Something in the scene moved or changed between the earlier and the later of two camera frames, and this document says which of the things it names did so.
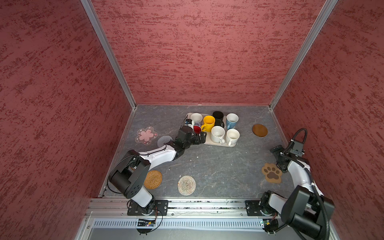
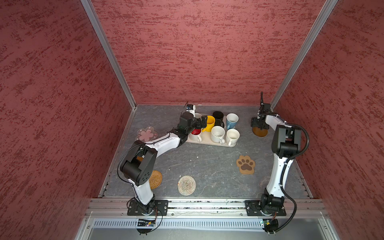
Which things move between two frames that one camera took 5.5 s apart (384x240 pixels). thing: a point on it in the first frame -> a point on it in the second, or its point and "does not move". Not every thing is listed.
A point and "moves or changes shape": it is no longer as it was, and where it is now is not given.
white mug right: [232, 135] does not move
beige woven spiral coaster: [186, 185] does not move
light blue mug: [231, 119] does not move
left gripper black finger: [201, 137] -> [201, 122]
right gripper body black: [281, 162] -> [258, 122]
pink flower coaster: [146, 135] does not move
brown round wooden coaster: [259, 130] does not move
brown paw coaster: [272, 172] moves or changes shape
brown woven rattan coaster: [153, 179] does not move
